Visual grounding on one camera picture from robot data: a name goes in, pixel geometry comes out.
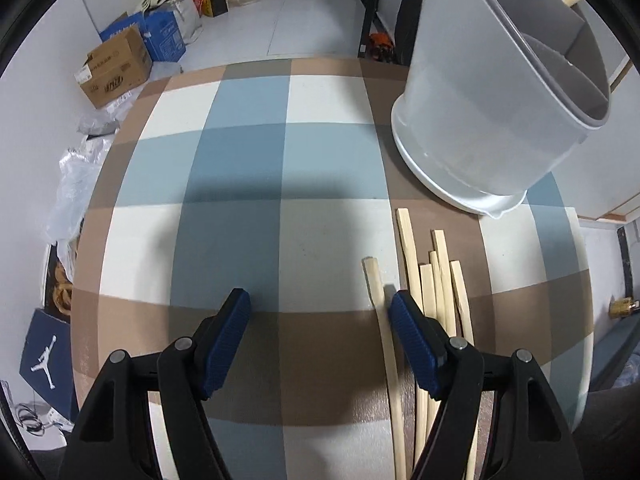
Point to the orange black object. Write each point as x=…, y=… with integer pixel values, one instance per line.
x=381, y=46

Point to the blue cardboard box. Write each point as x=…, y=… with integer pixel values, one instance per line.
x=167, y=35

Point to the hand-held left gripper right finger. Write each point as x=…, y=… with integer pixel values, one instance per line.
x=415, y=345

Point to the white plastic bags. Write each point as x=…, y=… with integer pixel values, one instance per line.
x=75, y=185

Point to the bunch of wooden chopsticks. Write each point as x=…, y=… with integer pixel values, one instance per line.
x=407, y=245

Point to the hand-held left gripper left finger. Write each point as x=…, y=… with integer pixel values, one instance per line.
x=227, y=345

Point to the blue box white figure print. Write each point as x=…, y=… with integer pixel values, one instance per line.
x=50, y=340

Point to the black pole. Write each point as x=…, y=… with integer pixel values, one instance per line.
x=623, y=260

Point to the black metal rack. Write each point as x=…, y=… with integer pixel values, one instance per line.
x=370, y=10

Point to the brown cardboard box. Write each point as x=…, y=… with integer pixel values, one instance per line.
x=115, y=67

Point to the small gold object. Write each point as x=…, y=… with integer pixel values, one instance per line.
x=622, y=307

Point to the white grey utensil holder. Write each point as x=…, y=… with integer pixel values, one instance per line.
x=475, y=110

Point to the checked tablecloth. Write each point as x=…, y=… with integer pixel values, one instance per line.
x=240, y=170

